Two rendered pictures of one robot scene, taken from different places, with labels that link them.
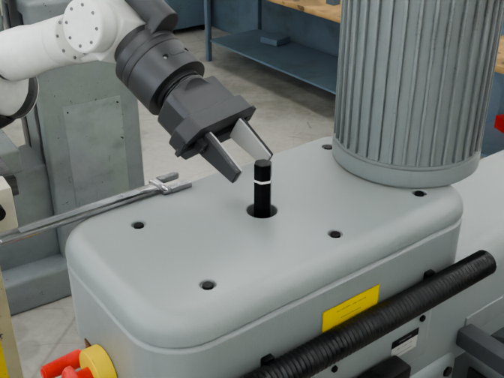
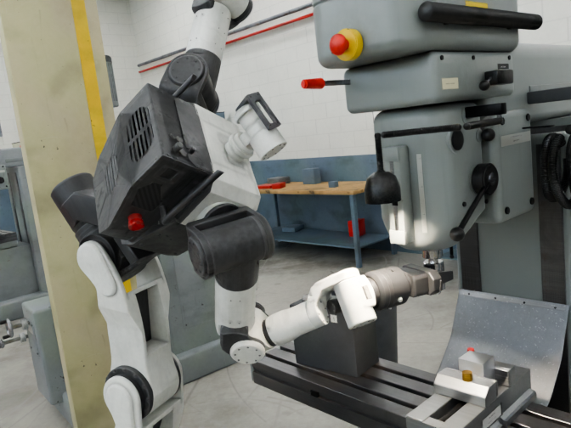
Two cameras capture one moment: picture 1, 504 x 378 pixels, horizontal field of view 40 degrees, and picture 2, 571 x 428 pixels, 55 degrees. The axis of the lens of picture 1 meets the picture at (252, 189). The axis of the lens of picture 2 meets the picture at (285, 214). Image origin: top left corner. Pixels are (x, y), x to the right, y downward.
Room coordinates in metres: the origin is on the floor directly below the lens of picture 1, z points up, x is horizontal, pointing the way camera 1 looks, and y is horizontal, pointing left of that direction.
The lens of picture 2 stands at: (-0.50, 0.41, 1.61)
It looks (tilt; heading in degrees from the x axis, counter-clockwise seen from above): 9 degrees down; 356
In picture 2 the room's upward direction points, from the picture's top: 7 degrees counter-clockwise
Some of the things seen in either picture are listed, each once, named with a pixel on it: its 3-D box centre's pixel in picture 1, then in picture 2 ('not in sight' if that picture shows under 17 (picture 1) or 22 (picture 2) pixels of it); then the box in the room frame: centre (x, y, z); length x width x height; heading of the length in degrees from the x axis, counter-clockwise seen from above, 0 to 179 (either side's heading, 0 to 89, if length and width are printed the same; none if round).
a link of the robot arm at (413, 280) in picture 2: not in sight; (404, 284); (0.69, 0.07, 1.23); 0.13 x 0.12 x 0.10; 21
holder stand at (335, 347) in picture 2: not in sight; (333, 330); (1.03, 0.20, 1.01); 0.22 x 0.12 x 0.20; 45
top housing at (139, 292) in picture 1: (271, 260); (419, 23); (0.73, -0.02, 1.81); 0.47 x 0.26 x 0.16; 127
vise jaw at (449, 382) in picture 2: not in sight; (465, 386); (0.61, -0.02, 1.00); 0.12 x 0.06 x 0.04; 38
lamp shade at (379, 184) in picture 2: not in sight; (381, 186); (0.58, 0.13, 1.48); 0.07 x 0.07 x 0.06
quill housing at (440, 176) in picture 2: not in sight; (428, 176); (0.72, -0.02, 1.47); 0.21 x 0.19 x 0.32; 37
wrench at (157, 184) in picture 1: (97, 207); not in sight; (0.72, 0.19, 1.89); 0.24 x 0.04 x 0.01; 127
